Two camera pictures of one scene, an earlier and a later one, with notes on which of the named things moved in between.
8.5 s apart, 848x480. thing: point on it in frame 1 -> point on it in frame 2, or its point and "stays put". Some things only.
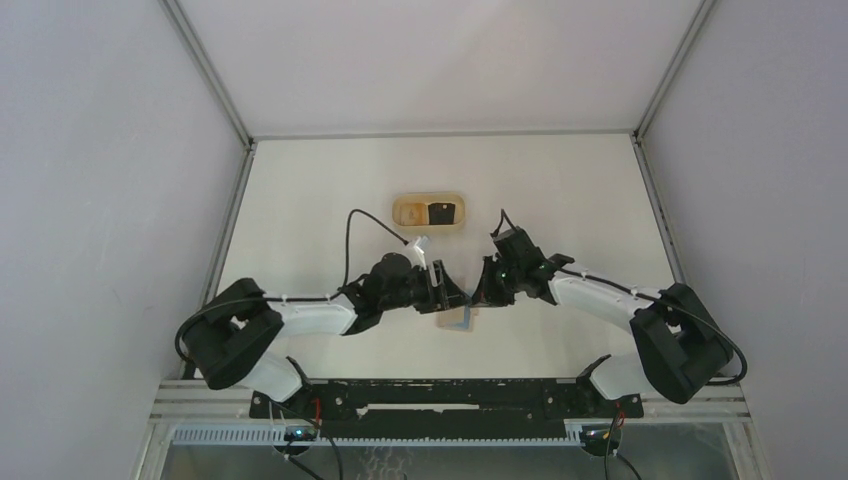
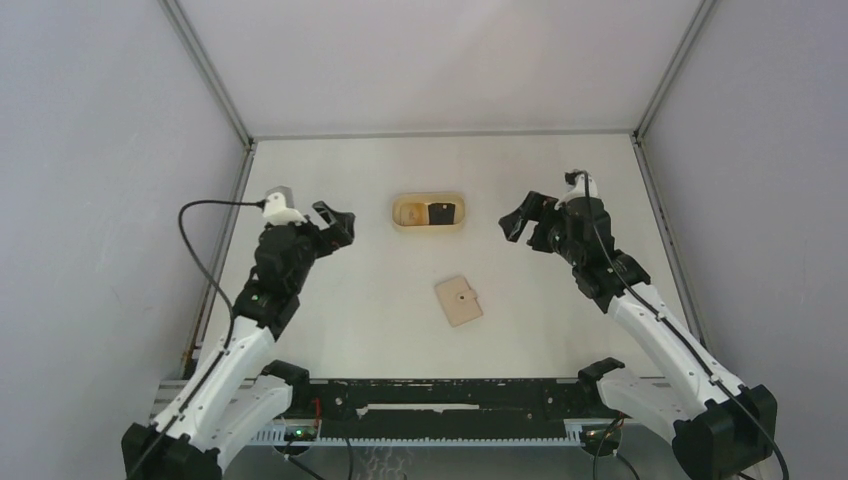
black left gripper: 446,295 -> 340,228
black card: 441,213 stays put
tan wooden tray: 428,211 stays put
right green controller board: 602,435 stays put
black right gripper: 486,293 -> 536,207
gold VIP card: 412,214 stays put
